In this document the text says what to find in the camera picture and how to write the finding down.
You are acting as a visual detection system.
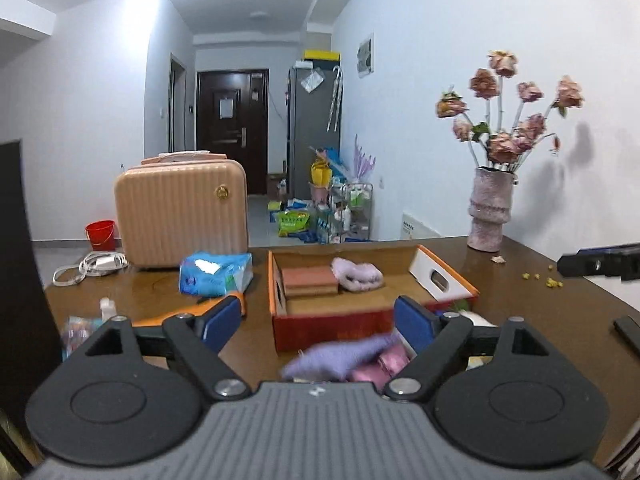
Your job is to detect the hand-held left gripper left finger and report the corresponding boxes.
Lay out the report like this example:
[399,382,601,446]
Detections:
[65,295,252,403]

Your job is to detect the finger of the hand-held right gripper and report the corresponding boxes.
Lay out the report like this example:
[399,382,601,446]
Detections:
[556,243,640,282]

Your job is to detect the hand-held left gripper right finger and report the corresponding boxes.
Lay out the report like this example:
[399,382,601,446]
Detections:
[382,296,576,403]

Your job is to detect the orange cardboard box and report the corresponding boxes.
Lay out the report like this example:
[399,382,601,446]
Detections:
[266,244,480,353]

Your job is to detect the purple fuzzy cloth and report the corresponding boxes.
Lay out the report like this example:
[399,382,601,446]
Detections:
[281,334,401,383]

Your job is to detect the orange plastic tool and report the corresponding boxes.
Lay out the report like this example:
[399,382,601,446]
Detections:
[131,291,247,328]

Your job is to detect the blue tissue pack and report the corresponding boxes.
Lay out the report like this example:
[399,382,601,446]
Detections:
[179,251,254,298]

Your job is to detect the yellow petal crumbs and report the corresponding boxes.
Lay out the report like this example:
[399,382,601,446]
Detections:
[520,262,566,291]

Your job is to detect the pink fuzzy cloth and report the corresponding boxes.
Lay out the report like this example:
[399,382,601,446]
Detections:
[350,345,413,391]

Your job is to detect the black flat device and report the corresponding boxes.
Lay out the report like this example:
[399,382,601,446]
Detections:
[613,315,640,353]

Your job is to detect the white flat carton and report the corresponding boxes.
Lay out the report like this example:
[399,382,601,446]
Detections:
[400,211,442,242]

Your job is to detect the brown sponge block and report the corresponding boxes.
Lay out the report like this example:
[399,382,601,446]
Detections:
[280,265,341,298]

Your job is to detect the pink ribbed suitcase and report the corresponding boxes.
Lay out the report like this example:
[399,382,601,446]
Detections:
[113,151,249,271]

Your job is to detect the pink textured vase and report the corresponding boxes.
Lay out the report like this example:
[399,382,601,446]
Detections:
[467,166,518,253]

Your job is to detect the green bag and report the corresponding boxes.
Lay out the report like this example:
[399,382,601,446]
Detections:
[276,210,311,238]

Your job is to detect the colourful snack packet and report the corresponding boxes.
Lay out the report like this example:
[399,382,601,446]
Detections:
[61,315,108,361]

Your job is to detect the red bucket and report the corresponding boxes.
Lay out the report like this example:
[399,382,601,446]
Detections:
[84,220,117,252]

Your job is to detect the dried pink flower bouquet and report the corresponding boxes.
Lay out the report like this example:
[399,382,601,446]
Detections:
[435,50,585,173]

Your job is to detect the dark brown entrance door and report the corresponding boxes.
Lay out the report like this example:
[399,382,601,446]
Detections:
[196,69,270,196]

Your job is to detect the yellow bag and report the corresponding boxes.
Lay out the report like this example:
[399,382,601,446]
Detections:
[310,157,335,186]

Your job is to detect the grey refrigerator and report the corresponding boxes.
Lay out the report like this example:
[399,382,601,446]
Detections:
[286,66,343,201]

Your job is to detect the black panel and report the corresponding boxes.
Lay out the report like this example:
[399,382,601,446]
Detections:
[0,140,63,476]

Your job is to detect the grey interior door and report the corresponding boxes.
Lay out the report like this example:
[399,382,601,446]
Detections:
[167,52,188,153]

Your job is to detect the folded umbrella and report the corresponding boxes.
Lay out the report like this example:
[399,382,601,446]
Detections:
[326,65,345,133]

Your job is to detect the wire storage rack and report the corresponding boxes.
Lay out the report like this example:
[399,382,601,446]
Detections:
[327,182,373,243]

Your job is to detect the white charger with cable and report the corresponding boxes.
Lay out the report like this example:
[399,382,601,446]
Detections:
[52,251,131,287]

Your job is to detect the white wall panel box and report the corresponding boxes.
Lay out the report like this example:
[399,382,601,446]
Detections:
[357,34,375,78]

